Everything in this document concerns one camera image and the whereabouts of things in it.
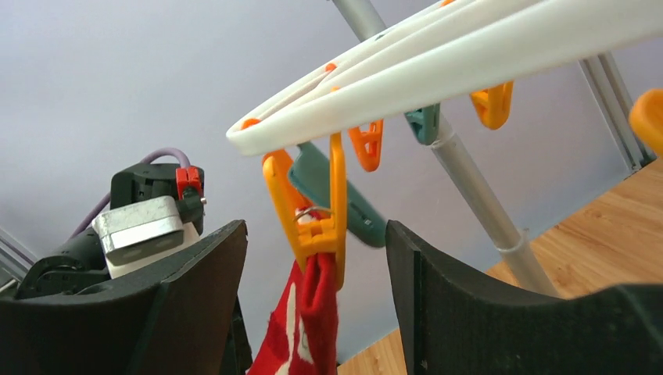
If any orange clothes peg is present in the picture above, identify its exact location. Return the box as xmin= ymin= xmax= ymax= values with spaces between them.
xmin=348 ymin=119 xmax=384 ymax=172

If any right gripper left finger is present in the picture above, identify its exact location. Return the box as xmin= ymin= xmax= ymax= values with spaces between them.
xmin=1 ymin=220 xmax=248 ymax=374

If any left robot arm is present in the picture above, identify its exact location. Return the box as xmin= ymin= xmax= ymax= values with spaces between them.
xmin=13 ymin=162 xmax=206 ymax=300

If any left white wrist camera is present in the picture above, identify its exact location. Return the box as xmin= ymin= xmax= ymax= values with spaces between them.
xmin=91 ymin=195 xmax=200 ymax=279

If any white round sock hanger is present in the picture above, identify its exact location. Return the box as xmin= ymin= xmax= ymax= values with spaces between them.
xmin=226 ymin=1 xmax=662 ymax=155

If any yellow clothes peg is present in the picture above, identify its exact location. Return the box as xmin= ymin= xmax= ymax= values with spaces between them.
xmin=262 ymin=133 xmax=348 ymax=290

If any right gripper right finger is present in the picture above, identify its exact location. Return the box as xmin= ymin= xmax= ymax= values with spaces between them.
xmin=385 ymin=220 xmax=662 ymax=374

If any teal clothes peg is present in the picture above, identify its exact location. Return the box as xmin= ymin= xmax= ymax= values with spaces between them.
xmin=288 ymin=142 xmax=389 ymax=249

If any white grey drying rack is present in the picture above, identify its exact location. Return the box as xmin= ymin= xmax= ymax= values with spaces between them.
xmin=331 ymin=0 xmax=561 ymax=298

